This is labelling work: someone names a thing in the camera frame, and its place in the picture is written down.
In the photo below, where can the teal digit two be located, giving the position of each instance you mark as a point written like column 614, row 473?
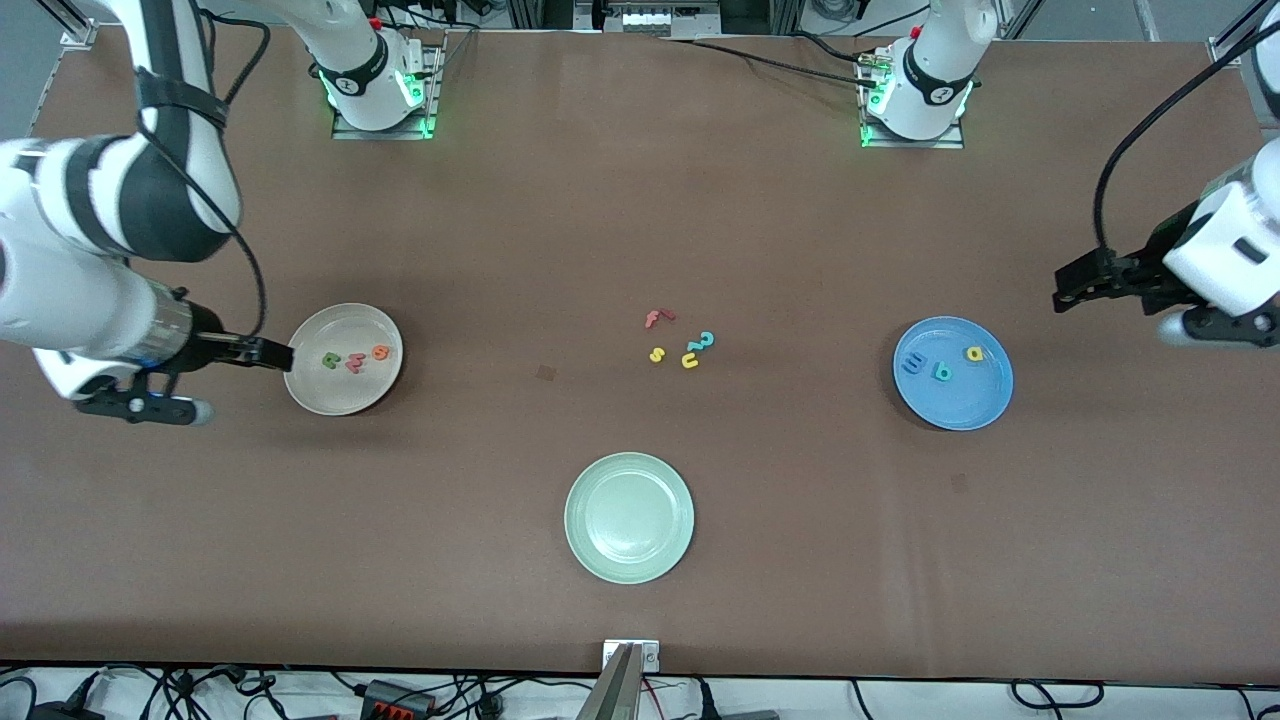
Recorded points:
column 703, row 341

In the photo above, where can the red black power strip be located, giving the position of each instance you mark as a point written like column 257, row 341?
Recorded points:
column 393, row 697

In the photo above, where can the teal letter b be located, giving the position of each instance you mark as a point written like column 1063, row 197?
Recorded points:
column 941, row 374

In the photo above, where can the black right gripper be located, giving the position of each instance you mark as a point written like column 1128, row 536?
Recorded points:
column 205, row 340

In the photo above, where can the blue letter m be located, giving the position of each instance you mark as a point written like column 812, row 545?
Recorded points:
column 913, row 363

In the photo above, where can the pale green plate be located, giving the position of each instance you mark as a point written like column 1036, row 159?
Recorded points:
column 629, row 517

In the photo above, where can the grey metal mast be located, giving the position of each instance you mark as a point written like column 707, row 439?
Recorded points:
column 615, row 692

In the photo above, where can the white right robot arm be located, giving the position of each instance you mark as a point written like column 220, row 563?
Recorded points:
column 60, row 300

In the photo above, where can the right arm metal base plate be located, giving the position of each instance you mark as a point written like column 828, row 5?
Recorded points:
column 380, row 133

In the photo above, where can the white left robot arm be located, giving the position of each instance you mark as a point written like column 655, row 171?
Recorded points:
column 1235, row 250

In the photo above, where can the aluminium frame corner post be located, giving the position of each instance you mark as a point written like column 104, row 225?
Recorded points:
column 75, row 32
column 1225, row 50

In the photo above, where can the silver table edge bracket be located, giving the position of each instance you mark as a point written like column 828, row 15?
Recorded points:
column 650, row 658

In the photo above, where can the beige brown plate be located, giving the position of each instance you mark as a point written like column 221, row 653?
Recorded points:
column 343, row 390

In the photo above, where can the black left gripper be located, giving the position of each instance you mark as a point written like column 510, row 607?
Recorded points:
column 1146, row 264

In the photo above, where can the red letter f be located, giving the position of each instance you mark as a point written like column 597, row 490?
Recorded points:
column 652, row 320

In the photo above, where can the blue plate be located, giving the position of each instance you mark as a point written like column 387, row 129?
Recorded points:
column 953, row 395

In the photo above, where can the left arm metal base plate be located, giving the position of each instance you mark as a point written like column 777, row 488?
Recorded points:
column 945, row 143

